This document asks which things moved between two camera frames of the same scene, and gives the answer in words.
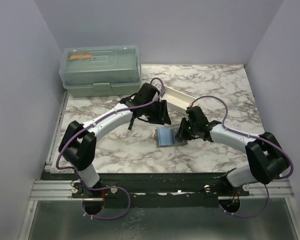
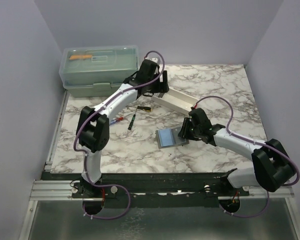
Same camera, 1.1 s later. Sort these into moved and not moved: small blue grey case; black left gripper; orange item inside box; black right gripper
Moved: black left gripper
Not moved: small blue grey case; orange item inside box; black right gripper
